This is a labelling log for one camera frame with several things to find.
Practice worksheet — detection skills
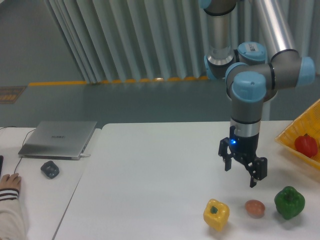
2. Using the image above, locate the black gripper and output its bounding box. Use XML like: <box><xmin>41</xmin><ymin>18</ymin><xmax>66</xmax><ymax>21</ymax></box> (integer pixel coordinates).
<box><xmin>218</xmin><ymin>134</ymin><xmax>268</xmax><ymax>188</ymax></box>

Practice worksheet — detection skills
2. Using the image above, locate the yellow bell pepper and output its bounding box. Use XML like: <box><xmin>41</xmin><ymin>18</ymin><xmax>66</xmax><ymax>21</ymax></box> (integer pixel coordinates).
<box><xmin>203</xmin><ymin>199</ymin><xmax>230</xmax><ymax>232</ymax></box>

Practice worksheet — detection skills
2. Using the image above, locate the cream striped sleeve forearm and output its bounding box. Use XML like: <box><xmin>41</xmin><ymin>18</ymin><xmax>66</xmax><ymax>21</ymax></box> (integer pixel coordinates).
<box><xmin>0</xmin><ymin>188</ymin><xmax>26</xmax><ymax>240</ymax></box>

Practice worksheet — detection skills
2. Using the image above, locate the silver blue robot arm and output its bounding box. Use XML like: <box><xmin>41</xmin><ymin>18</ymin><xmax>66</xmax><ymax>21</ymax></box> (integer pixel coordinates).
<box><xmin>199</xmin><ymin>0</ymin><xmax>316</xmax><ymax>187</ymax></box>

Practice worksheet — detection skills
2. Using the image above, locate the green bell pepper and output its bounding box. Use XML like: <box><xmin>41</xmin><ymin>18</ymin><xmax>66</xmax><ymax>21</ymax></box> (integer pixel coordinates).
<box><xmin>274</xmin><ymin>186</ymin><xmax>306</xmax><ymax>220</ymax></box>

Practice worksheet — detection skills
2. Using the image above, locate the red bell pepper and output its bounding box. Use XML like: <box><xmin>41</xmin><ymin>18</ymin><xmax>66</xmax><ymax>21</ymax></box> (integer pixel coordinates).
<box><xmin>294</xmin><ymin>133</ymin><xmax>318</xmax><ymax>158</ymax></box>

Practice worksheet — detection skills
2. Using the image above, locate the yellow woven basket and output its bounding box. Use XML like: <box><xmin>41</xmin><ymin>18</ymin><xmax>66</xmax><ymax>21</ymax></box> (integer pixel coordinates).
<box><xmin>275</xmin><ymin>100</ymin><xmax>320</xmax><ymax>169</ymax></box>

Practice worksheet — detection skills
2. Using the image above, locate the person's hand on mouse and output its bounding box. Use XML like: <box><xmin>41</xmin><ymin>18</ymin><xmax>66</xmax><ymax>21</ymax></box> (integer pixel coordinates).
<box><xmin>0</xmin><ymin>173</ymin><xmax>22</xmax><ymax>192</ymax></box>

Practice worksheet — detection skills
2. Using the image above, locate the brown egg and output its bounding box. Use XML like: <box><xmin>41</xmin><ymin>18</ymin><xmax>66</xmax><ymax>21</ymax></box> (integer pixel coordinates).
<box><xmin>244</xmin><ymin>199</ymin><xmax>266</xmax><ymax>218</ymax></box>

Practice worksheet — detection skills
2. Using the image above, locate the folding corrugated partition screen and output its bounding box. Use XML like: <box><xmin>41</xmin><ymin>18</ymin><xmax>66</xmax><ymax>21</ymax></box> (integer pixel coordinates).
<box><xmin>45</xmin><ymin>0</ymin><xmax>320</xmax><ymax>84</ymax></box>

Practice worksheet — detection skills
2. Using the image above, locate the small black plastic gadget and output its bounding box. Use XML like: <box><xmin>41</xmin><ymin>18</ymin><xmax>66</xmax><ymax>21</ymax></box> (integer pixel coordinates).
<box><xmin>40</xmin><ymin>160</ymin><xmax>60</xmax><ymax>179</ymax></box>

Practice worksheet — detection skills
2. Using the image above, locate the silver closed laptop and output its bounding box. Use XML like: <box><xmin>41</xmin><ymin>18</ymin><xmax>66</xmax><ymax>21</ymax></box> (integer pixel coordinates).
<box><xmin>18</xmin><ymin>121</ymin><xmax>97</xmax><ymax>160</ymax></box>

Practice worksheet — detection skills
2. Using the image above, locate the black keyboard edge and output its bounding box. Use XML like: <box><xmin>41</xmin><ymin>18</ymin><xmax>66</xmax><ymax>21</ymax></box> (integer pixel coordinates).
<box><xmin>0</xmin><ymin>155</ymin><xmax>4</xmax><ymax>177</ymax></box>

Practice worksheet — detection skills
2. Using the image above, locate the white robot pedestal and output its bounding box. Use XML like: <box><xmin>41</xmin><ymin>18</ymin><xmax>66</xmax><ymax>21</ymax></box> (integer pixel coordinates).
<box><xmin>261</xmin><ymin>99</ymin><xmax>272</xmax><ymax>121</ymax></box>

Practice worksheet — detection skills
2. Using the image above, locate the black mouse cable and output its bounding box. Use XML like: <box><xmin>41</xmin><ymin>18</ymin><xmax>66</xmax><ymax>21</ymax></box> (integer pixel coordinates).
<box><xmin>0</xmin><ymin>126</ymin><xmax>37</xmax><ymax>175</ymax></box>

